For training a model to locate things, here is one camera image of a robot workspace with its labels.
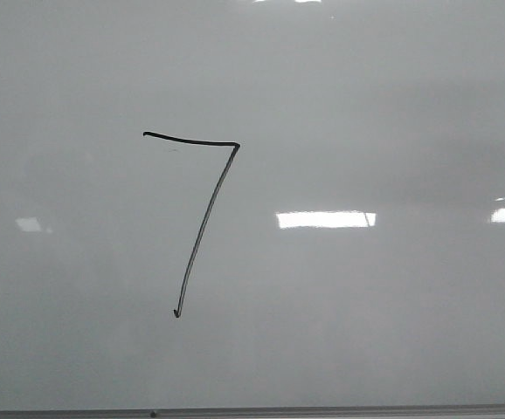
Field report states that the white whiteboard with aluminium frame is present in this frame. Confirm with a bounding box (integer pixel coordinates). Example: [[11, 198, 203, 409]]
[[0, 1, 505, 410]]

